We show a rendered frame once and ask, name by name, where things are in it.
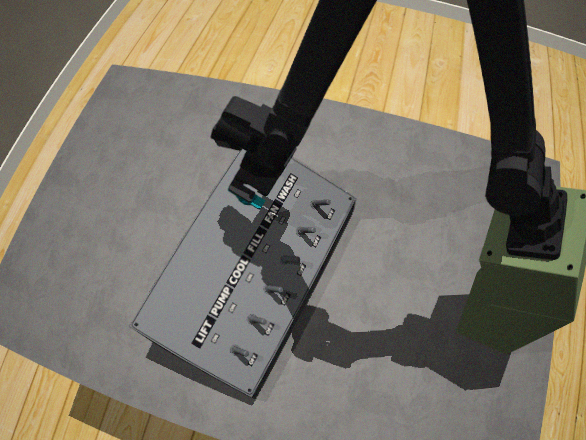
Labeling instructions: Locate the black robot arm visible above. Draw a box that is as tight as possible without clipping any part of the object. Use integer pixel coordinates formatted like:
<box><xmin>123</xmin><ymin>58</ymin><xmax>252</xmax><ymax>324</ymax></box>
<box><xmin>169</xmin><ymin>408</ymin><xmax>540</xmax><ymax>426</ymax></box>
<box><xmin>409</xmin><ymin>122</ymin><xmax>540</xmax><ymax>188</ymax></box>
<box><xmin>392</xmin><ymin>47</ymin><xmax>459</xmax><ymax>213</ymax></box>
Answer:
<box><xmin>211</xmin><ymin>0</ymin><xmax>567</xmax><ymax>260</ymax></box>

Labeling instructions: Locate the grey switch console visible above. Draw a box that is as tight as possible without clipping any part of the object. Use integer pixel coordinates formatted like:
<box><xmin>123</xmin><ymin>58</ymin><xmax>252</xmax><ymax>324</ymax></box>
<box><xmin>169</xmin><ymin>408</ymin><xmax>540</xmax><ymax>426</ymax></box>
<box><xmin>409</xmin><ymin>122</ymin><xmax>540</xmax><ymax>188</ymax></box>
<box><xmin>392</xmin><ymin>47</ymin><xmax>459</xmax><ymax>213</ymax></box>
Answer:
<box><xmin>129</xmin><ymin>149</ymin><xmax>356</xmax><ymax>399</ymax></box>

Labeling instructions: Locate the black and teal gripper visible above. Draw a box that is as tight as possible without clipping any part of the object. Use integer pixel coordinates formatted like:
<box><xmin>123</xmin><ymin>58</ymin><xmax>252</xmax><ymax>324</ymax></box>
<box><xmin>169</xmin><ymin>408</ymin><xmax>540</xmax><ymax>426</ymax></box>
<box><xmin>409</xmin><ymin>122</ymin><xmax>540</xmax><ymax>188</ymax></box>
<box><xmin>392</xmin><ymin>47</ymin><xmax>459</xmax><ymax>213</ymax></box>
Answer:
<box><xmin>228</xmin><ymin>145</ymin><xmax>297</xmax><ymax>209</ymax></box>

